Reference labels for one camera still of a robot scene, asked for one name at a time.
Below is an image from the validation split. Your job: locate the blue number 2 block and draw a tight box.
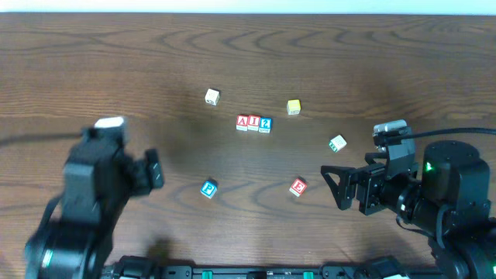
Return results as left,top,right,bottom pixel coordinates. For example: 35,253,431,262
259,118,272,133

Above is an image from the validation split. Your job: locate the red letter A block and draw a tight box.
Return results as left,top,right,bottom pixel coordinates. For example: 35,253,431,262
236,115,249,131

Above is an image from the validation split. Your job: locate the red letter I block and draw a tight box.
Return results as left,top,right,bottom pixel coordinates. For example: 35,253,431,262
247,115,261,131

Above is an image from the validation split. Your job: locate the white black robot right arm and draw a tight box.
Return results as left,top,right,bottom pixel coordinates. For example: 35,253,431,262
321,139,495,278

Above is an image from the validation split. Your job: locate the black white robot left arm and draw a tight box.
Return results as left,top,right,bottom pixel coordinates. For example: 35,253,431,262
25,137,164,278

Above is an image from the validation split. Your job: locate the red letter E block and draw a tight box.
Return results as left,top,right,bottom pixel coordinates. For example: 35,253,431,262
289,178,308,197

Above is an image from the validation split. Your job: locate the green edged wooden block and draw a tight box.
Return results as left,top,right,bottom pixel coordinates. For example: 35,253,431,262
329,135,347,153

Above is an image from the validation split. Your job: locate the blue letter P block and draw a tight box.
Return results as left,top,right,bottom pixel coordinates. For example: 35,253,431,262
201,181,218,199

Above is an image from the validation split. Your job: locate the yellow wooden block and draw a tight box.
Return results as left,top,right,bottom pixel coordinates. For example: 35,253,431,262
287,99,301,115

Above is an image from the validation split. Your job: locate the plain white wooden block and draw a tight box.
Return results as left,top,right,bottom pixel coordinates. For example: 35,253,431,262
205,88,220,105

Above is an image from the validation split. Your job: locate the black mounting rail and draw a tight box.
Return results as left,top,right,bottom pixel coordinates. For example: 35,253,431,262
100,256,444,279

